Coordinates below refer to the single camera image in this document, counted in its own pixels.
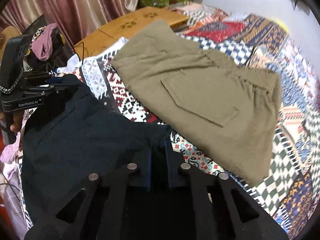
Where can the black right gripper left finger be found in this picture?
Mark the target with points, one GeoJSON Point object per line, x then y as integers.
{"type": "Point", "coordinates": [95, 208]}

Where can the striped maroon curtain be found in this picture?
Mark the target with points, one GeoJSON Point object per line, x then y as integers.
{"type": "Point", "coordinates": [75, 18]}

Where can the left hand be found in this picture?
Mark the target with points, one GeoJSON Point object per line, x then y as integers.
{"type": "Point", "coordinates": [17, 121]}

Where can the khaki folded pants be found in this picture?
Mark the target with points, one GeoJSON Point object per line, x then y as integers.
{"type": "Point", "coordinates": [229, 112]}

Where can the patchwork patterned bedsheet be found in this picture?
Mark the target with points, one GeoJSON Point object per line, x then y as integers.
{"type": "Point", "coordinates": [290, 193]}

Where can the pink purple cloth bundle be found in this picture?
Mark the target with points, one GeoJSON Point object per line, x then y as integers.
{"type": "Point", "coordinates": [42, 42]}

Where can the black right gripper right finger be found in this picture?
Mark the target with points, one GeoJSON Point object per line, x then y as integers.
{"type": "Point", "coordinates": [206, 206]}

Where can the wooden folding lap table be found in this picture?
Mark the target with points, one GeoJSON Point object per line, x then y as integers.
{"type": "Point", "coordinates": [126, 26]}

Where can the dark navy pants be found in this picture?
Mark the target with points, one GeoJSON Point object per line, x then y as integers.
{"type": "Point", "coordinates": [74, 135]}

